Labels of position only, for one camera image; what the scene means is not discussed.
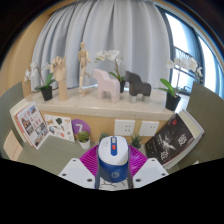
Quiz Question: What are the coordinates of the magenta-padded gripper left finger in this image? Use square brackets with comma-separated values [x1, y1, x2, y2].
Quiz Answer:
[58, 145, 101, 190]

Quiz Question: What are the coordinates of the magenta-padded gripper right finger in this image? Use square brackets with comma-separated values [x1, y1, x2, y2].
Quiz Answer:
[126, 145, 170, 190]

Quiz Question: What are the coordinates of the blue and white computer mouse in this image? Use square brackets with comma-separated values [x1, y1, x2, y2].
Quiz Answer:
[97, 135, 130, 184]

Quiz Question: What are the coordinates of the black cover book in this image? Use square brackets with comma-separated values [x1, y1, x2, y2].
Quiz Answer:
[144, 113, 196, 167]

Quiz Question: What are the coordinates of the purple round number sign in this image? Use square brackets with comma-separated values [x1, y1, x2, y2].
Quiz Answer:
[71, 118, 92, 141]

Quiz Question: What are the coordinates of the illustrated sticker sheet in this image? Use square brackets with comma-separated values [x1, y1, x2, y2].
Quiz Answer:
[43, 114, 76, 143]

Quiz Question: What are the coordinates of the beige window ledge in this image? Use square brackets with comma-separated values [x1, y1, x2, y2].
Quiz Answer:
[24, 84, 176, 122]

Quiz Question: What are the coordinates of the white orchid in black pot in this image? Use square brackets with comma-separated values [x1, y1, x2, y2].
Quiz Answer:
[94, 49, 127, 94]
[156, 56, 204, 112]
[23, 61, 57, 102]

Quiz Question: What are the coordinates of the black horse figure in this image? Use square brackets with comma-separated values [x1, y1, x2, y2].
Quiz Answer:
[124, 70, 152, 104]

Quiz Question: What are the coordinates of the pink horse figure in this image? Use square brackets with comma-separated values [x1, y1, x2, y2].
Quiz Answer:
[92, 68, 121, 104]

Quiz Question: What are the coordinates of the wooden hand model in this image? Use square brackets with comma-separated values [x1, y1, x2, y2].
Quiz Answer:
[50, 55, 70, 102]

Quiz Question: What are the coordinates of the wooden mannequin figure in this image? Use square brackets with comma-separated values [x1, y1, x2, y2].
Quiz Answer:
[77, 41, 92, 98]

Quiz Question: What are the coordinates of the grey curtain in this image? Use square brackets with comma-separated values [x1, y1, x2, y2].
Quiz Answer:
[29, 0, 174, 93]

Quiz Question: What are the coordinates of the white wall socket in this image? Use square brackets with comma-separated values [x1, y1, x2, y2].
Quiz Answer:
[114, 119, 136, 137]
[138, 120, 160, 138]

